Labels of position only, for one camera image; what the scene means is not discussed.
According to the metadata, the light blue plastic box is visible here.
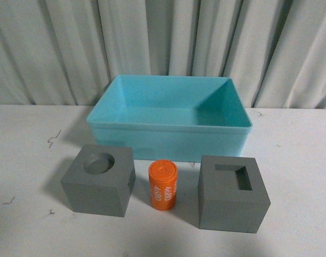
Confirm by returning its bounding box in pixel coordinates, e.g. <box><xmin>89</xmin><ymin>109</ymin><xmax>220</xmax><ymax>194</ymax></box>
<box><xmin>86</xmin><ymin>75</ymin><xmax>252</xmax><ymax>162</ymax></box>

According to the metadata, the gray cube with round hole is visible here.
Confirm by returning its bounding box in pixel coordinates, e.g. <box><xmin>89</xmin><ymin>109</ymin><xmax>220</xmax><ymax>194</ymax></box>
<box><xmin>61</xmin><ymin>145</ymin><xmax>136</xmax><ymax>217</ymax></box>

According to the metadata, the orange cylinder labeled 4680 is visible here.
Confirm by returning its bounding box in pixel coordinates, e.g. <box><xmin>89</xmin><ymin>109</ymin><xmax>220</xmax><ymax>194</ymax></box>
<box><xmin>149</xmin><ymin>160</ymin><xmax>178</xmax><ymax>211</ymax></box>

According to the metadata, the gray-white pleated curtain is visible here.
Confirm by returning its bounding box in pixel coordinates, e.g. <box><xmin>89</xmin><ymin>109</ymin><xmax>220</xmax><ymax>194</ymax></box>
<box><xmin>0</xmin><ymin>1</ymin><xmax>326</xmax><ymax>109</ymax></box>

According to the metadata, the gray cube with rectangular slot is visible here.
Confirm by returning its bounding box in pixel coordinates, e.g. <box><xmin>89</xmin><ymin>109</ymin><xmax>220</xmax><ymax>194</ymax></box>
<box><xmin>198</xmin><ymin>155</ymin><xmax>271</xmax><ymax>233</ymax></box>

